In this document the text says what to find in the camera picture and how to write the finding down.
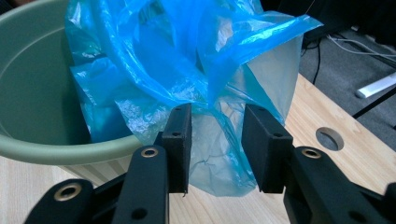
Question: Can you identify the white floor cable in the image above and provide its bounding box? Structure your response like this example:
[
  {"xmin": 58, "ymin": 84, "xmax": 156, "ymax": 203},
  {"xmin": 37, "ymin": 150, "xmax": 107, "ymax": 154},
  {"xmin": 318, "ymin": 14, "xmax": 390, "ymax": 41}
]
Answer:
[{"xmin": 326, "ymin": 33, "xmax": 396, "ymax": 60}]

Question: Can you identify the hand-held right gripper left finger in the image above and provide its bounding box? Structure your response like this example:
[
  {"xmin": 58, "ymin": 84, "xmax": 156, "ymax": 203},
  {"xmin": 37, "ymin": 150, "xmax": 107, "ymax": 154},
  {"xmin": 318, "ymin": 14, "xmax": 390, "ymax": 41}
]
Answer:
[{"xmin": 161, "ymin": 103, "xmax": 193, "ymax": 194}]

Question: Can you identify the black floor cable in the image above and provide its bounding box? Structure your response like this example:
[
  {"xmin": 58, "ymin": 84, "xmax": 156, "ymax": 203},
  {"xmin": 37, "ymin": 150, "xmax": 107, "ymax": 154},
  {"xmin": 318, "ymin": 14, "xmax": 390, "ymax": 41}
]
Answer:
[{"xmin": 311, "ymin": 39, "xmax": 322, "ymax": 86}]

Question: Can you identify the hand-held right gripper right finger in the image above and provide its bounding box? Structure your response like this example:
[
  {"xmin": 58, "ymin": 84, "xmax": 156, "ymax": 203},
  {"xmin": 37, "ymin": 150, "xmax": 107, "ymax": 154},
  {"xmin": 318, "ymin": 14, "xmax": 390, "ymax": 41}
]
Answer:
[{"xmin": 241, "ymin": 104, "xmax": 294, "ymax": 194}]

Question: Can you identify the blue plastic trash bag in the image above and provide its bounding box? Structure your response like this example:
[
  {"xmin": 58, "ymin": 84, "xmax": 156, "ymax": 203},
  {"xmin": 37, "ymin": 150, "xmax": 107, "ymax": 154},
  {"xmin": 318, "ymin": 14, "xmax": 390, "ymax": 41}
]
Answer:
[{"xmin": 64, "ymin": 0, "xmax": 324, "ymax": 198}]

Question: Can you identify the green plastic trash bin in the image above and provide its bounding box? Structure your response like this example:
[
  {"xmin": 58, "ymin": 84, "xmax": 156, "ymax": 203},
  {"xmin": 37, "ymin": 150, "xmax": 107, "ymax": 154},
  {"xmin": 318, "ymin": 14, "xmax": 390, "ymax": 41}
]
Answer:
[{"xmin": 0, "ymin": 0, "xmax": 147, "ymax": 188}]

